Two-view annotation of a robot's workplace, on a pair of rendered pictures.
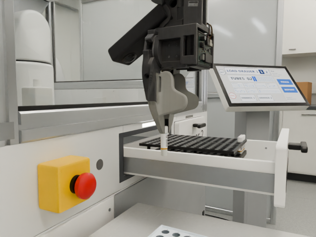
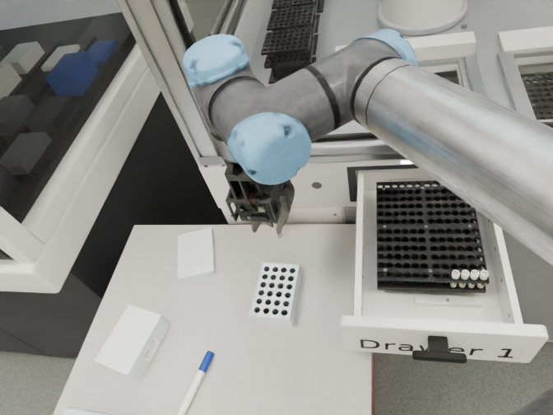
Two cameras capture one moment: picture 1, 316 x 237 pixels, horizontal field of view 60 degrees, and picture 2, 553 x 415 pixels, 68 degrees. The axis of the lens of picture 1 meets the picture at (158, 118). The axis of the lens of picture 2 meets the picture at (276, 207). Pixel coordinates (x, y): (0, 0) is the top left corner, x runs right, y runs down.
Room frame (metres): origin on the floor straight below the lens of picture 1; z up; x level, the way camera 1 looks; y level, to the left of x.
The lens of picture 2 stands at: (0.40, -0.48, 1.55)
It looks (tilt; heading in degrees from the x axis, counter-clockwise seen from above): 49 degrees down; 86
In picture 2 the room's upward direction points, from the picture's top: 18 degrees counter-clockwise
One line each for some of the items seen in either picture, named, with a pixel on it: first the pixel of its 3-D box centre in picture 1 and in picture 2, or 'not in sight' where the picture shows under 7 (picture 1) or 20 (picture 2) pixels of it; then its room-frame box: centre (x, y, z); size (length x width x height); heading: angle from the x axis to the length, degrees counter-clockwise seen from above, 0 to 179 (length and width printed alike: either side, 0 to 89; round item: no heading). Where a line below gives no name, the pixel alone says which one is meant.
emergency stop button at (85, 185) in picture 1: (82, 185); not in sight; (0.41, 0.12, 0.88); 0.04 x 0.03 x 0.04; 154
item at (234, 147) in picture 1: (237, 145); (430, 276); (0.63, -0.18, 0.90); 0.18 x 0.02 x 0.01; 154
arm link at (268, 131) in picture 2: not in sight; (272, 124); (0.45, -0.12, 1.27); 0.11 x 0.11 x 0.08; 8
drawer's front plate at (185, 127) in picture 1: (191, 133); not in sight; (1.01, -0.12, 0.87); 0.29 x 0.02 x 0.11; 154
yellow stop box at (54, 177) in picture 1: (67, 182); not in sight; (0.43, 0.15, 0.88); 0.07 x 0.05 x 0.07; 154
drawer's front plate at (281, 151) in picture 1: (282, 160); (434, 338); (0.59, -0.27, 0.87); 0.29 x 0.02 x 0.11; 154
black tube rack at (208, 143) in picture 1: (195, 153); (425, 235); (0.68, -0.09, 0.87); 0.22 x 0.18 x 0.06; 64
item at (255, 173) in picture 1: (191, 155); (424, 233); (0.68, -0.09, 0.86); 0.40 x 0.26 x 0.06; 64
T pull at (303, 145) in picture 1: (297, 146); (438, 348); (0.58, -0.30, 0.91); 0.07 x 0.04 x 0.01; 154
